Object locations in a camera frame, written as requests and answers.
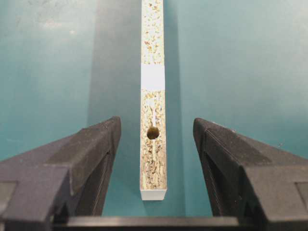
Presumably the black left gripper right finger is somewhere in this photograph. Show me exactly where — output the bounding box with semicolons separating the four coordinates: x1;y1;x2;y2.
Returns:
193;118;308;231

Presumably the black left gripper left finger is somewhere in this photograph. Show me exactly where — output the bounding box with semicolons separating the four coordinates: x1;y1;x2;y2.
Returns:
0;116;121;231

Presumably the white particle board strip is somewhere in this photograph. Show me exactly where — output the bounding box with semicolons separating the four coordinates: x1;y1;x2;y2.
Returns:
140;0;167;201

